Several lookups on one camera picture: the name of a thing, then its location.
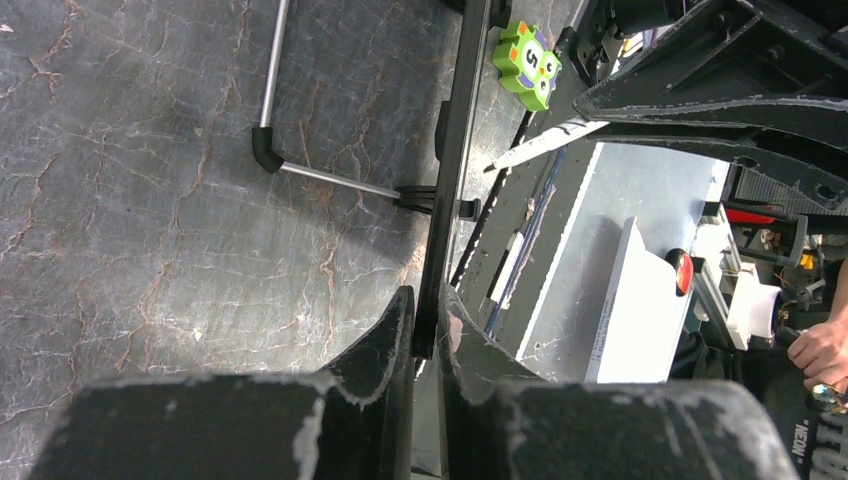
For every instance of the person in black shirt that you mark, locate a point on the person in black shirt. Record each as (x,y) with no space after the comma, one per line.
(813,431)

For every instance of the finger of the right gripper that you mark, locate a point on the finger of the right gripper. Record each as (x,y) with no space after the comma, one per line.
(780,65)
(809,168)

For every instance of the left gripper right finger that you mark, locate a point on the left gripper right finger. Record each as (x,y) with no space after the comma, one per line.
(501,421)

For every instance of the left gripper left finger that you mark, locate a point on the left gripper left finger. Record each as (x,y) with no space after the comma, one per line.
(348,420)

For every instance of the green toy block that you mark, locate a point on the green toy block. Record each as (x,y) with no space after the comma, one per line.
(527,66)

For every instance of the white whiteboard black frame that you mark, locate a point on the white whiteboard black frame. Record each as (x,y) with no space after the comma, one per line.
(441,202)

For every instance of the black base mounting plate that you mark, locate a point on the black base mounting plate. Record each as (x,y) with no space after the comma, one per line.
(498,250)

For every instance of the white box red button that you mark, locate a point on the white box red button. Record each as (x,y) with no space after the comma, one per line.
(641,318)

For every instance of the person bare hand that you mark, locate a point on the person bare hand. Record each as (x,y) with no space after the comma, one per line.
(821,354)

